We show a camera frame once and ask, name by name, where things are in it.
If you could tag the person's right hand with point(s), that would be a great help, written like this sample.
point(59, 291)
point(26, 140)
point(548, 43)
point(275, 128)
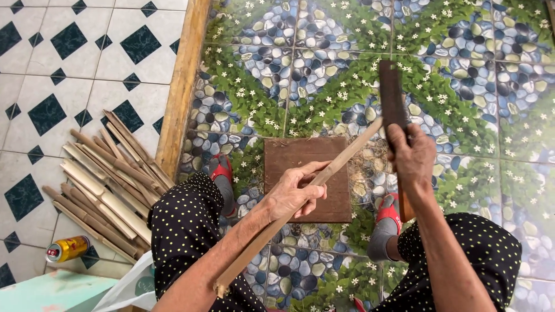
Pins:
point(414, 156)

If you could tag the person's left hand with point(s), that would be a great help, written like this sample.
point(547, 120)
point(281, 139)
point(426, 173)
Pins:
point(288, 195)

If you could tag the person's right fingers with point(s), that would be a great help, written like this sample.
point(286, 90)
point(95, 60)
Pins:
point(395, 141)

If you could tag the dark rusty cleaver knife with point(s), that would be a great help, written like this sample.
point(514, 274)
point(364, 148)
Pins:
point(392, 95)

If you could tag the long bamboo strip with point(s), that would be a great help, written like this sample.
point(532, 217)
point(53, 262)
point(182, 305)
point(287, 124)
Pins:
point(347, 154)

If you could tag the heap of bamboo shavings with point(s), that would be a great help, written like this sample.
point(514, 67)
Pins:
point(366, 167)

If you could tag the red sandal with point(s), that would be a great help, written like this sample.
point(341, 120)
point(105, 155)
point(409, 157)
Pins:
point(222, 170)
point(387, 212)

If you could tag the grey sock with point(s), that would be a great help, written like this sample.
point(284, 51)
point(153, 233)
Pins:
point(225, 190)
point(380, 242)

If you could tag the brown wooden chopping board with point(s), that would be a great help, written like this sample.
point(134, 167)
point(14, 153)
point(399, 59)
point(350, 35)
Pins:
point(288, 154)

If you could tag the small red object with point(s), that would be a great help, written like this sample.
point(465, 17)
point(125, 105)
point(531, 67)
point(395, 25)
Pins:
point(360, 304)

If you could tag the wooden door threshold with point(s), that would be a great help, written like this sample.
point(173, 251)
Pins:
point(182, 86)

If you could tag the black dotted trousers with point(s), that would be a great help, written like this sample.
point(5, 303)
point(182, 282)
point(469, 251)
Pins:
point(186, 229)

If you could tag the pile of split bamboo pieces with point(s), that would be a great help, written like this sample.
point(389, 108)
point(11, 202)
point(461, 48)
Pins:
point(108, 190)

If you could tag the white plastic bag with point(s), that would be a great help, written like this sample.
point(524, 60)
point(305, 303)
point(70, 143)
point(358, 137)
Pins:
point(130, 290)

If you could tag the yellow drink can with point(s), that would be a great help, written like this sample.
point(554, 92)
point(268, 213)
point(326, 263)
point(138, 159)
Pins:
point(69, 248)

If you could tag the turquoise painted stool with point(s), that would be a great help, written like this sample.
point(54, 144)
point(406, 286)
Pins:
point(47, 292)

